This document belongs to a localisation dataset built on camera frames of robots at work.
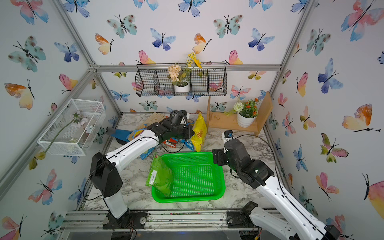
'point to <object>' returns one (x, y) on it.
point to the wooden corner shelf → (222, 120)
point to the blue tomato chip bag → (188, 142)
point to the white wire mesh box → (73, 131)
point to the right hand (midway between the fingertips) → (221, 148)
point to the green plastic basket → (195, 178)
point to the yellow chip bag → (200, 129)
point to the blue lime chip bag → (135, 133)
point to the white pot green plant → (246, 112)
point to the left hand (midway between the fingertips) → (196, 131)
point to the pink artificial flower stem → (77, 121)
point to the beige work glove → (156, 117)
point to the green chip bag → (160, 175)
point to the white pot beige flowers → (180, 84)
